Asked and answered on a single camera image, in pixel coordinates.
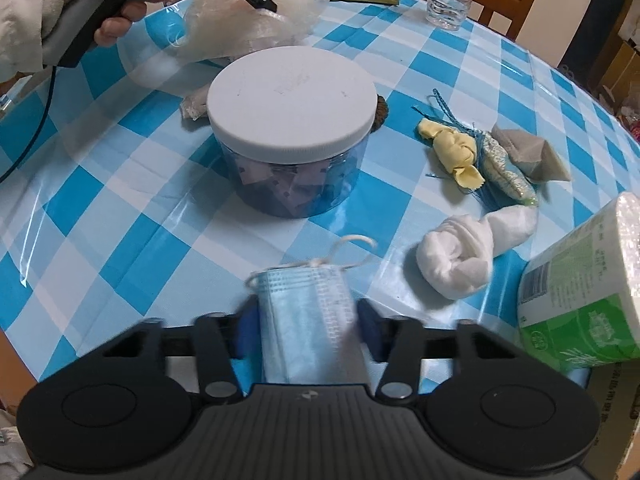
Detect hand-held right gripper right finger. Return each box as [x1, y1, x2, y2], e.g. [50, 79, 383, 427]
[356, 299, 511, 401]

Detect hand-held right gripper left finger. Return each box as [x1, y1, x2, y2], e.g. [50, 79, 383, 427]
[102, 295, 262, 407]

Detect clear plastic bag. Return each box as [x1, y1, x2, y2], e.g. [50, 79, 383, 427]
[172, 0, 332, 63]

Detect blue face mask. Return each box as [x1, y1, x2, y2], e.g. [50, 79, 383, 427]
[245, 235, 378, 387]

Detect clear jar with white lid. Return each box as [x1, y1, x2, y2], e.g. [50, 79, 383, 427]
[206, 46, 378, 219]

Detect sequined pouch with blue cord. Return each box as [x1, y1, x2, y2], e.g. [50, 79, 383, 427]
[412, 89, 540, 208]

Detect person's left forearm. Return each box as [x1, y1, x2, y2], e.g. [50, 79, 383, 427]
[0, 0, 69, 82]

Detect white rolled sock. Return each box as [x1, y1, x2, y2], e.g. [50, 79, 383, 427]
[416, 205, 540, 302]

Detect small white pouch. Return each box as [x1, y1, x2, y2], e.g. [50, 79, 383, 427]
[180, 85, 211, 122]

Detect brown woven item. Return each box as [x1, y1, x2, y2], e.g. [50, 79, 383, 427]
[372, 95, 390, 134]

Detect blue checkered tablecloth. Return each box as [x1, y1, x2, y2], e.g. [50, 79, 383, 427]
[0, 0, 640, 411]

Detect yellow cloth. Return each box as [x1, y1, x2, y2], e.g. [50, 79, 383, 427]
[417, 117, 486, 192]

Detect green wrapped toilet paper roll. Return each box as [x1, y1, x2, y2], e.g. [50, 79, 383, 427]
[517, 192, 640, 374]

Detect grey cloth pouch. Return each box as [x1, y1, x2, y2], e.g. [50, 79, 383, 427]
[492, 122, 572, 184]

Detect cardboard box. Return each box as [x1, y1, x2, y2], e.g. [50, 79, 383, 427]
[590, 40, 640, 107]
[585, 360, 640, 480]

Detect black cable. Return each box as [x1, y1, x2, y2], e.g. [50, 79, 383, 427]
[0, 64, 57, 182]

